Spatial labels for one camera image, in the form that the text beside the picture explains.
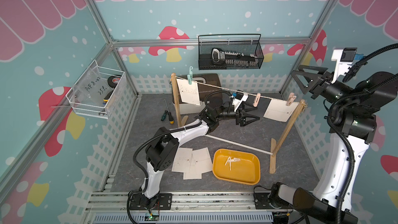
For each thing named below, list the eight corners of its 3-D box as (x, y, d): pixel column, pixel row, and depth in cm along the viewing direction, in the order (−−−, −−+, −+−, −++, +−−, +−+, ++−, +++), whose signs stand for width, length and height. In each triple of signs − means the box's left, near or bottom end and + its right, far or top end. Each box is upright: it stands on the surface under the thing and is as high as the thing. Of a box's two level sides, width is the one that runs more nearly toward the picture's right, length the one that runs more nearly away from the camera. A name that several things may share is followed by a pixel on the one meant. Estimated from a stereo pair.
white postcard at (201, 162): (191, 173, 85) (191, 172, 83) (192, 149, 94) (192, 148, 92) (212, 173, 85) (212, 172, 83) (211, 149, 94) (211, 148, 92)
